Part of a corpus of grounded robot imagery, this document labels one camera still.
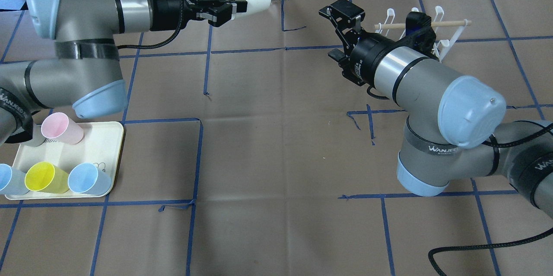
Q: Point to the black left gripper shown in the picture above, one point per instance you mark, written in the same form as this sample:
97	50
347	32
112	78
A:
167	7

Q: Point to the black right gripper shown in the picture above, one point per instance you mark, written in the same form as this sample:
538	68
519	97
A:
362	61

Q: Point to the light blue cup back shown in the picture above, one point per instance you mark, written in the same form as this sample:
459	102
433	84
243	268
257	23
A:
12	181

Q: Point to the light blue cup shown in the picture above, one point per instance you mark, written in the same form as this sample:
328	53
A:
12	181
86	178

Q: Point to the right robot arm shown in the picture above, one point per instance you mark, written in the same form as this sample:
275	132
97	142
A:
454	128

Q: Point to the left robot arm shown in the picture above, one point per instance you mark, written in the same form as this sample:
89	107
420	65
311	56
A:
85	72

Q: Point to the pink plastic cup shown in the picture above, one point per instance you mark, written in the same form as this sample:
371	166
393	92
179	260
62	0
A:
58	126

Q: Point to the light blue cup front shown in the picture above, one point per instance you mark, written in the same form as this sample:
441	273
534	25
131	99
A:
86	178

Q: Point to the grey plastic cup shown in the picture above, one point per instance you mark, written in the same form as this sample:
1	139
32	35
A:
37	139

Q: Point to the yellow plastic cup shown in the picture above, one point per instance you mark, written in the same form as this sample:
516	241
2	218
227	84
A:
45	177

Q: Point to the cream serving tray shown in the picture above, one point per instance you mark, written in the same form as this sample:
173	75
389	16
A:
101	145

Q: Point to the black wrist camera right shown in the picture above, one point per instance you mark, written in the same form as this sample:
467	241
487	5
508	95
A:
419	35

